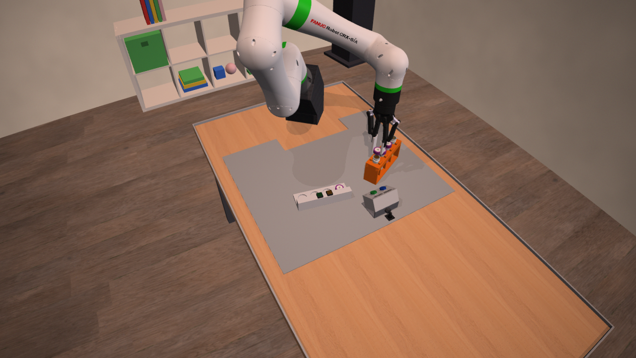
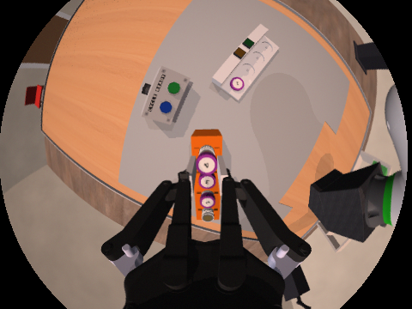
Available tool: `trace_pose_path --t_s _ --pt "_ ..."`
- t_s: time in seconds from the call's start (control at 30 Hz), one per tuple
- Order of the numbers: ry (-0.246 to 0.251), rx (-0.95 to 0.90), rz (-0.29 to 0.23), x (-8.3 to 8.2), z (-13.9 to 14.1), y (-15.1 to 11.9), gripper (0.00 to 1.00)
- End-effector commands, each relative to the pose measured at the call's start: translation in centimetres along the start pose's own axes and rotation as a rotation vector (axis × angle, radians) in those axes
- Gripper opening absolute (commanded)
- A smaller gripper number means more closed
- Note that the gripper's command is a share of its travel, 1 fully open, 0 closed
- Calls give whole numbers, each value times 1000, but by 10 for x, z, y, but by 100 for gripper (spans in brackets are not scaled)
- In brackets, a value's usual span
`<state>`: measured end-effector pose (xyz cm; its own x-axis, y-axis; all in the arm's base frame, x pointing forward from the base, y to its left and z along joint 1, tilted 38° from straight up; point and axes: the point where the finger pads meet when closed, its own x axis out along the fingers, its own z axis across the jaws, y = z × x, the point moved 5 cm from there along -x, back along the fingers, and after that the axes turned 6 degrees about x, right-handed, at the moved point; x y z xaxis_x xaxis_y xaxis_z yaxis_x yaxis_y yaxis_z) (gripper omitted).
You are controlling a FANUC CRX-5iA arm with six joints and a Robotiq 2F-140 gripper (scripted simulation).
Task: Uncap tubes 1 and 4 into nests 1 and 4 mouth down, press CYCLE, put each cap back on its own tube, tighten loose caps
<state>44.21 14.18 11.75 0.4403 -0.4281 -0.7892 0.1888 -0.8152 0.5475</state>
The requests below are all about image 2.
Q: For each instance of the white tube neck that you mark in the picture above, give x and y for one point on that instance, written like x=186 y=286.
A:
x=209 y=149

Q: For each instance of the orange tube rack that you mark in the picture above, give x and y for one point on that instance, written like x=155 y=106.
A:
x=213 y=138

